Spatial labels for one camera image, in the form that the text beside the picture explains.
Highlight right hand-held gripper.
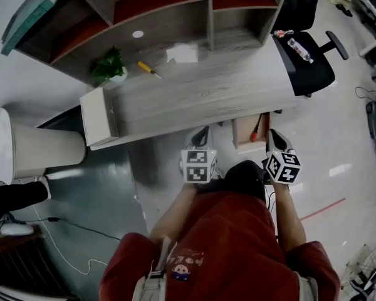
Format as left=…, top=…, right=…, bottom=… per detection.
left=262, top=129, right=301, bottom=184

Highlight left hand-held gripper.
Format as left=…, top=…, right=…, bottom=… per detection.
left=179, top=126, right=219, bottom=184

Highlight red handled screwdriver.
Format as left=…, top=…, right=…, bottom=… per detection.
left=251, top=114, right=264, bottom=142

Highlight wooden desk drawer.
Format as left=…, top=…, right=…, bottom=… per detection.
left=231, top=111, right=272, bottom=152

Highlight person's left forearm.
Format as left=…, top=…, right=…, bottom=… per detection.
left=149, top=182, right=199, bottom=241

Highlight person's right forearm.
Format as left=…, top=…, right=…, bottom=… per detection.
left=274, top=182, right=307, bottom=252

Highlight person's black trouser leg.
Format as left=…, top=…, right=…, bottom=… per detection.
left=224, top=160, right=267, bottom=200

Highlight black office chair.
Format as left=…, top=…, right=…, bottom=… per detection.
left=271, top=0, right=349, bottom=98

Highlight clear plastic bottle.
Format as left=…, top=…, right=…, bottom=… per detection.
left=287, top=38, right=315, bottom=64

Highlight white flat box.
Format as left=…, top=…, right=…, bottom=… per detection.
left=80, top=87, right=119, bottom=147

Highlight red and white snack packet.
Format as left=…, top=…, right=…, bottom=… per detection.
left=271, top=29, right=297, bottom=40

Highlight person's red shirt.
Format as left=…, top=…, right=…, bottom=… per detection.
left=98, top=190, right=341, bottom=301

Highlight green potted plant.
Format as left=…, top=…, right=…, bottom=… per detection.
left=91, top=46, right=128, bottom=83

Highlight grey wooden shelf hutch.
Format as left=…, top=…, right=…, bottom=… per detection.
left=14, top=0, right=294, bottom=89

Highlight white curved counter table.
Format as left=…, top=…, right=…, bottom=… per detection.
left=0, top=103, right=88, bottom=189

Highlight white office desk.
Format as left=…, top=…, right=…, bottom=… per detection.
left=328, top=0, right=376, bottom=56

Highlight black jacket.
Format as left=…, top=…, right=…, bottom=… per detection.
left=0, top=181, right=50, bottom=219

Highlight white and grey chair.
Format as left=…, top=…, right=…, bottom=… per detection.
left=0, top=220, right=35, bottom=236

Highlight teal flat panel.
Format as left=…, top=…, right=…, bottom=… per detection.
left=0, top=0, right=85, bottom=56

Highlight dark wooden slatted bench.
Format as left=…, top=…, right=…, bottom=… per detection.
left=0, top=227, right=70, bottom=301

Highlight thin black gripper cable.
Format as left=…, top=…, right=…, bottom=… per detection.
left=262, top=180, right=279, bottom=241

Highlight yellow handled screwdriver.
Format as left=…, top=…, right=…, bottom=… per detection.
left=137, top=61, right=162, bottom=80

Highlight black power cable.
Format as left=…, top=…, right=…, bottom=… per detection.
left=6, top=216, right=123, bottom=241

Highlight grey bag strap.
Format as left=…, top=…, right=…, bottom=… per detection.
left=133, top=236, right=177, bottom=301

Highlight white cable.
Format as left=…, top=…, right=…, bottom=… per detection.
left=34, top=204, right=109, bottom=275

